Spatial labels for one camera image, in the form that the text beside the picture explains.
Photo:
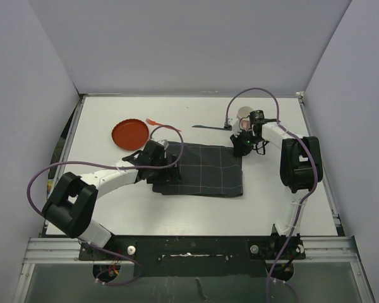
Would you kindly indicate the orange plastic fork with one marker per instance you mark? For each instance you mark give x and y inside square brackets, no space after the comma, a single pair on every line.
[154,123]

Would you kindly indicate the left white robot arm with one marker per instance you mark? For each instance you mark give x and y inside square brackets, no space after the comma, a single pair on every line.
[71,204]

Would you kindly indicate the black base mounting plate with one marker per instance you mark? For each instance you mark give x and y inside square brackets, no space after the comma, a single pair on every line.
[212,266]

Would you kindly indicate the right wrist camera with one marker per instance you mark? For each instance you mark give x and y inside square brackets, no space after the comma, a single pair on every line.
[237,127]

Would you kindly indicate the blue plastic knife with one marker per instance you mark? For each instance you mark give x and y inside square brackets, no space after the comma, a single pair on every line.
[208,127]

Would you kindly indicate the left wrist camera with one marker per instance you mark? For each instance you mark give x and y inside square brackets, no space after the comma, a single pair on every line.
[163,143]

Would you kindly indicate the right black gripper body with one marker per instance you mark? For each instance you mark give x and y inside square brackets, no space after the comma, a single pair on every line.
[246,141]

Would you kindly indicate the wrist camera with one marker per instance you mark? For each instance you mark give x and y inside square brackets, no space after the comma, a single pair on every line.
[237,127]
[163,143]

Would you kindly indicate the dark checked cloth placemat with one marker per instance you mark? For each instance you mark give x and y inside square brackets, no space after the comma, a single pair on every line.
[206,170]

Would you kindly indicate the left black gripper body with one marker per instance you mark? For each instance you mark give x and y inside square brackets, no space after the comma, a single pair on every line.
[162,175]

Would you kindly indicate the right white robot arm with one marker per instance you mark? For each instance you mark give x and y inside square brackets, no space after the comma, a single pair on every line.
[300,166]

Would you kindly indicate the aluminium frame rail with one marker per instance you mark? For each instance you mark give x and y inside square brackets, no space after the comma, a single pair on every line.
[145,248]

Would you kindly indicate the orange round plate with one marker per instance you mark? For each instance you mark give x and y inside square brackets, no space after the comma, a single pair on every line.
[130,134]

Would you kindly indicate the pink white mug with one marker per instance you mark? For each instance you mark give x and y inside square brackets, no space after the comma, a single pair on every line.
[245,112]

